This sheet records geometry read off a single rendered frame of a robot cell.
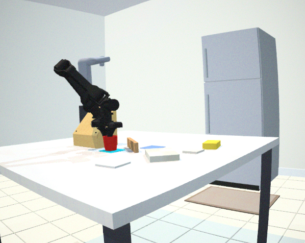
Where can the red cup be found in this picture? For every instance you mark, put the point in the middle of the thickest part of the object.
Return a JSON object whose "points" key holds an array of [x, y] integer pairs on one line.
{"points": [[110, 143]]}

